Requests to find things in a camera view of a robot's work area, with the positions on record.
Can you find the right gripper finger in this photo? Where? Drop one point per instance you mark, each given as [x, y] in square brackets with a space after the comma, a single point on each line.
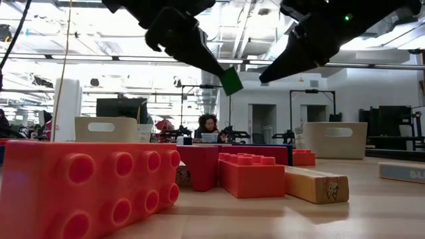
[295, 58]

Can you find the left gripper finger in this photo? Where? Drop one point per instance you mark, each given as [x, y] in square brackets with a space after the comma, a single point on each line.
[202, 54]

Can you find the small green block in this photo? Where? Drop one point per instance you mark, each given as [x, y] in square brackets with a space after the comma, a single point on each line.
[232, 81]

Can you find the small orange Duplo brick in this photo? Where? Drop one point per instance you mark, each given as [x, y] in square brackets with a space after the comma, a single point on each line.
[303, 158]

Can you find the wooden block with sticker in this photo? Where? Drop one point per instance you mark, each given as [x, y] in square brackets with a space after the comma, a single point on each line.
[183, 174]

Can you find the long wooden block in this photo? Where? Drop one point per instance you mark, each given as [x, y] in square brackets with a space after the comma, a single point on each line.
[315, 186]

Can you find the wooden block with blue side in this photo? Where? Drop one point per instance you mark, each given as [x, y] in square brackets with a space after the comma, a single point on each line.
[401, 172]

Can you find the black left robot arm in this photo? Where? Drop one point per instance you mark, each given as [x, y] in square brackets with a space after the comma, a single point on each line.
[139, 6]

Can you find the small black robot arm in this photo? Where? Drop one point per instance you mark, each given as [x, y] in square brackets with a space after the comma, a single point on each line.
[285, 136]
[237, 134]

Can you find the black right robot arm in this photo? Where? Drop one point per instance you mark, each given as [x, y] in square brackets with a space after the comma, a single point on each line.
[391, 10]

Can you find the person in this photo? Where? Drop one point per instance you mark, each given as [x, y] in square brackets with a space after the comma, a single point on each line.
[209, 127]

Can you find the clear plastic container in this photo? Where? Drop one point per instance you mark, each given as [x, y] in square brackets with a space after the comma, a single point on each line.
[209, 137]

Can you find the white plastic bin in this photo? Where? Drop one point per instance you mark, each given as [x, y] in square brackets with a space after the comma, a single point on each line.
[106, 132]
[335, 142]

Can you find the black monitor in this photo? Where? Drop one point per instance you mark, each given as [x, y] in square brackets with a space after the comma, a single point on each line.
[119, 108]

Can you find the black shelf unit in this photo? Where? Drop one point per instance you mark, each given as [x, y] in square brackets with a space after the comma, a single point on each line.
[385, 126]

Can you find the white column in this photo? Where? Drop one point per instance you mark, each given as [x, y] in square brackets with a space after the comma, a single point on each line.
[68, 109]

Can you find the black metal frame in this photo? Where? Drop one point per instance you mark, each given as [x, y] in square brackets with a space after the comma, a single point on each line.
[312, 91]
[206, 86]

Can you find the black table frame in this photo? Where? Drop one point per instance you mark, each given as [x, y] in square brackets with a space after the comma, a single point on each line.
[388, 153]

